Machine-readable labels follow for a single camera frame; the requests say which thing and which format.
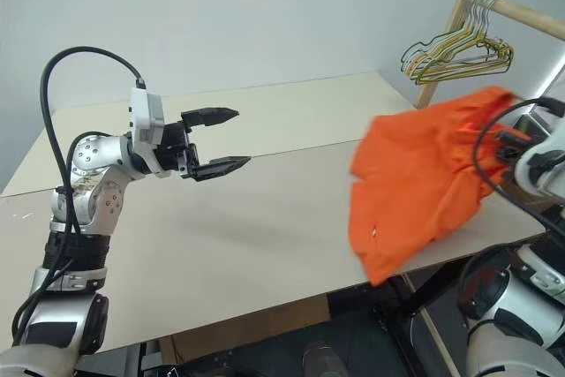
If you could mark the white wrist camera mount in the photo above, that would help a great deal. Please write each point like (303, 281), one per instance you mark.
(143, 116)
(540, 165)

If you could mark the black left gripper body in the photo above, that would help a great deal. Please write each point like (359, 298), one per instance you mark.
(176, 152)

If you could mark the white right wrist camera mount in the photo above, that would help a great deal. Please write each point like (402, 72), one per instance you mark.
(540, 165)

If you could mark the orange shorts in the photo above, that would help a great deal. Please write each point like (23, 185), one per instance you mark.
(410, 183)

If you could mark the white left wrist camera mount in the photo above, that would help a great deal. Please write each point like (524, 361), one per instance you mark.
(143, 116)

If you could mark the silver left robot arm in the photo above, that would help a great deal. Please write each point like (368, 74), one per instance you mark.
(95, 160)

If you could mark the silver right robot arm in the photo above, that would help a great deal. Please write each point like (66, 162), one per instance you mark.
(507, 302)

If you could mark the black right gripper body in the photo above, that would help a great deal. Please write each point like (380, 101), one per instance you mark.
(511, 144)

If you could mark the wooden clothes rack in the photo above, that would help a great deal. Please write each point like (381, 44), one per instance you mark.
(525, 12)

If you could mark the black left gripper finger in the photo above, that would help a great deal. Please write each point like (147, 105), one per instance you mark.
(212, 116)
(220, 167)

